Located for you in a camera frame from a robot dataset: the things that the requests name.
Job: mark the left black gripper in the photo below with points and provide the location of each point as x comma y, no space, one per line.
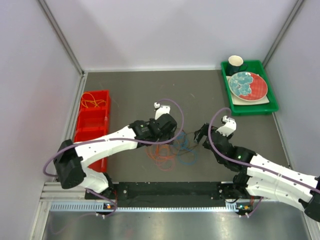
168,137

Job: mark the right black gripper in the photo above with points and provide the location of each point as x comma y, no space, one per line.
200,133

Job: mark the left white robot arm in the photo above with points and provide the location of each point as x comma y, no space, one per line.
73,160

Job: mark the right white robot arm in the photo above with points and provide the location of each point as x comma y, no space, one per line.
257,176

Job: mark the white square plate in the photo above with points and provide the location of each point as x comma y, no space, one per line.
239,102

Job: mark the red and blue plate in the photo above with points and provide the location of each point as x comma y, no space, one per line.
248,86

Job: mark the red compartment bin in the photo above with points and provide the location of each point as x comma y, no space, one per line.
93,115

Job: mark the dark green mug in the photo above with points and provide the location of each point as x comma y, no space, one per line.
235,64

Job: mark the green plastic tray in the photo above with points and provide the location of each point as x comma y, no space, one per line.
254,66

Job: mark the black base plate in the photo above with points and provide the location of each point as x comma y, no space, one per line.
172,194

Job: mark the white slotted cable duct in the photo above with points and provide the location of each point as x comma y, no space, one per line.
102,207

